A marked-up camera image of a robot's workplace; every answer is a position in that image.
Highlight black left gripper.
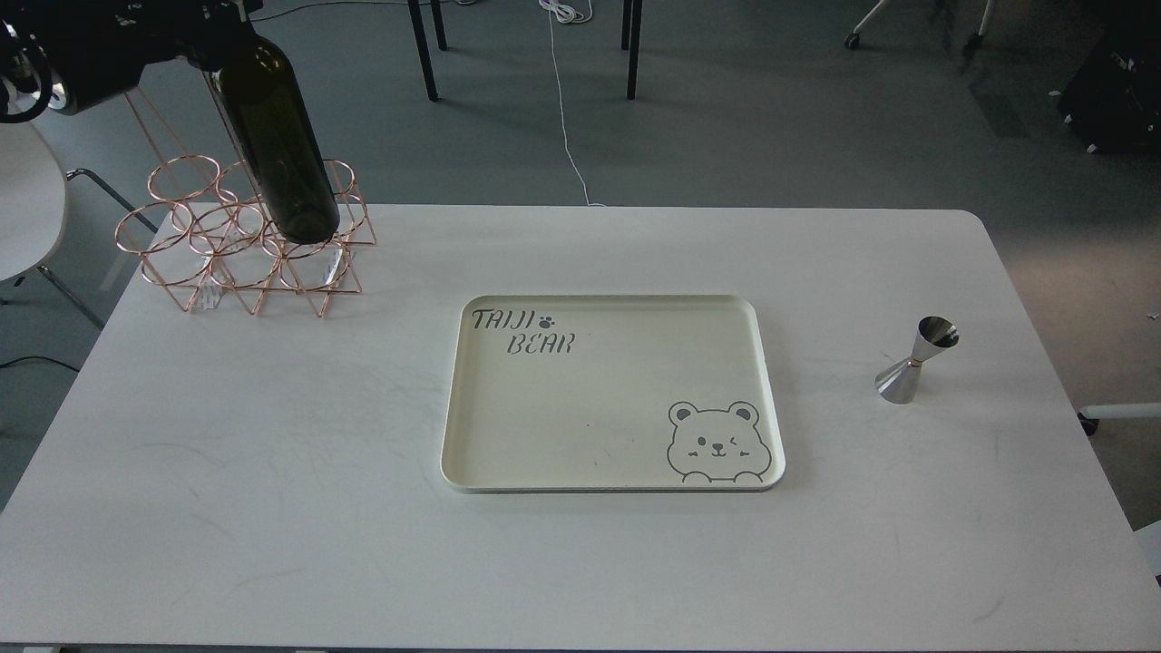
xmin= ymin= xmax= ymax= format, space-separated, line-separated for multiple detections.
xmin=41 ymin=1 xmax=264 ymax=114

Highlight dark green wine bottle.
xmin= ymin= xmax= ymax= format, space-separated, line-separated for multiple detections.
xmin=209 ymin=22 xmax=339 ymax=245

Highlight stainless steel jigger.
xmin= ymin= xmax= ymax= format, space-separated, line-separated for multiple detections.
xmin=874 ymin=316 xmax=961 ymax=404

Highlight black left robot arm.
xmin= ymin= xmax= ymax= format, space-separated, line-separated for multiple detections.
xmin=3 ymin=1 xmax=264 ymax=123

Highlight black table leg left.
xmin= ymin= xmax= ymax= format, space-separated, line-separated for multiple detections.
xmin=406 ymin=0 xmax=448 ymax=102

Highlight black table leg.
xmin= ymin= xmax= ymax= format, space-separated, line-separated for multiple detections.
xmin=620 ymin=0 xmax=644 ymax=101
xmin=406 ymin=0 xmax=448 ymax=102

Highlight black table leg right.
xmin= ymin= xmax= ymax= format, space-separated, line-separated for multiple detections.
xmin=620 ymin=0 xmax=644 ymax=101

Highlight cream bear serving tray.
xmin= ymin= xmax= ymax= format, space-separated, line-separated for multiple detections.
xmin=441 ymin=295 xmax=786 ymax=491

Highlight white office chair base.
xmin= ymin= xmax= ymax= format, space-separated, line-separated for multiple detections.
xmin=843 ymin=1 xmax=998 ymax=55

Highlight black equipment case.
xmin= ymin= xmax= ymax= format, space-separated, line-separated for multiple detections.
xmin=1058 ymin=1 xmax=1160 ymax=155

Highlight copper wire bottle rack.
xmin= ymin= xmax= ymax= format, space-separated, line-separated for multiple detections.
xmin=114 ymin=86 xmax=377 ymax=318

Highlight black floor cables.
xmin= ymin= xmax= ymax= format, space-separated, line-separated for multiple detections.
xmin=245 ymin=0 xmax=409 ymax=24

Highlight white floor cable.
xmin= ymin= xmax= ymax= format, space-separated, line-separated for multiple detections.
xmin=538 ymin=0 xmax=607 ymax=208

